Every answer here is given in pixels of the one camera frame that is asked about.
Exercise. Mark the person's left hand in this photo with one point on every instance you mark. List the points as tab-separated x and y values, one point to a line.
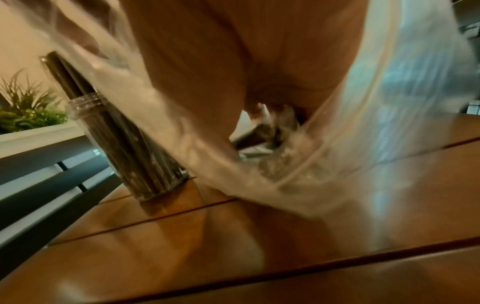
80	32

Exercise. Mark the person's right hand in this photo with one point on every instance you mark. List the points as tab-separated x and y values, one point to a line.
225	59

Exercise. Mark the black straw bundle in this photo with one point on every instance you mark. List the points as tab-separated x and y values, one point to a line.
258	133

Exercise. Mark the transparent plastic cup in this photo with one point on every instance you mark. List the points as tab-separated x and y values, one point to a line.
135	166

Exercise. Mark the clear plastic zip bag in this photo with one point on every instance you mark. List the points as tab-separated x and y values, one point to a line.
393	104

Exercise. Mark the beige roller blind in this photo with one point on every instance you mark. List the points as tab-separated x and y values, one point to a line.
22	53

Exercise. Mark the green plant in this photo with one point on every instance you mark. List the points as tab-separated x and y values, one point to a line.
26	112

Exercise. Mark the white planter ledge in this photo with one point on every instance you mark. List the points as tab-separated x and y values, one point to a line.
37	139

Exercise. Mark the black slatted bench backrest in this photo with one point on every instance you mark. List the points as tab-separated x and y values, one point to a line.
45	184

